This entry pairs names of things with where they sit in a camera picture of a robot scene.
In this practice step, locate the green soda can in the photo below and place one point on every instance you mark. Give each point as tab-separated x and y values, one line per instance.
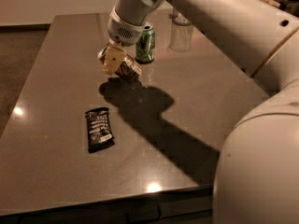
145	47

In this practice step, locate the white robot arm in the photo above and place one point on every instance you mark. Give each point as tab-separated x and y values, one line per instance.
257	175

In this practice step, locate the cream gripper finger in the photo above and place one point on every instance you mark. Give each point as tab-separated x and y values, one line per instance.
113	57
102	55

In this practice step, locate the black snack bar wrapper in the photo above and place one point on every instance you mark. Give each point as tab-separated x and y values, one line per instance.
99	131

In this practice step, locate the dark cabinet drawers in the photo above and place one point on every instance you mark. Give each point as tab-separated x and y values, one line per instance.
191	206

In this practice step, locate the orange soda can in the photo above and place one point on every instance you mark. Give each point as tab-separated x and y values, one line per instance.
129	70

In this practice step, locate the clear glass cup with straws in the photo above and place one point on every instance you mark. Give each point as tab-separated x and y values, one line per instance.
178	19

